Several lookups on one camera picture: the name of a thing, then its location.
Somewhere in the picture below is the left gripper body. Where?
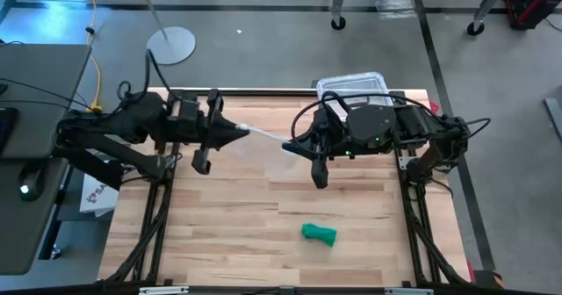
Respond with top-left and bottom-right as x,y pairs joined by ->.
191,88 -> 226,176

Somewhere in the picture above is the grey desk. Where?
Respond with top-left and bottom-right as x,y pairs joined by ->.
0,43 -> 92,277

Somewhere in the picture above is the white floor lamp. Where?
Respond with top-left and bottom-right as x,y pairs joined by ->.
100,0 -> 198,67

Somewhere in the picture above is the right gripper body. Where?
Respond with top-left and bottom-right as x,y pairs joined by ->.
308,107 -> 349,191

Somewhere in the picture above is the black computer mouse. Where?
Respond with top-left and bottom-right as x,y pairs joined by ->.
16,165 -> 45,203

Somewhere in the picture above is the yellow cable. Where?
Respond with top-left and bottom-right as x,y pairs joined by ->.
82,0 -> 105,114

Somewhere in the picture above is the clear plastic container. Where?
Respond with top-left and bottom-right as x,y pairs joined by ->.
315,71 -> 395,112

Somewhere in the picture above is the clear plastic bag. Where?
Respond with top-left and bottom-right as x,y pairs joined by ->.
234,122 -> 305,178

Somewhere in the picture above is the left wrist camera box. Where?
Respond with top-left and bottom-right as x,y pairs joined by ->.
168,98 -> 202,133

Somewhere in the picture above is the green elastic bandage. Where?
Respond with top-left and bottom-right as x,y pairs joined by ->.
300,222 -> 339,248

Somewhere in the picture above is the red and black crate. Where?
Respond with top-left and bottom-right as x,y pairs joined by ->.
502,0 -> 562,31

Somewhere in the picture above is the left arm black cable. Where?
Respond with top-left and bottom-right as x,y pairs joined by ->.
116,48 -> 184,107

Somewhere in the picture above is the thin black desk cable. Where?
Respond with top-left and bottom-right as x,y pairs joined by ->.
0,77 -> 96,114
0,99 -> 91,120

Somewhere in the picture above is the clear plastic floor sheet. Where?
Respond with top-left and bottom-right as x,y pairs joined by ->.
371,0 -> 417,20

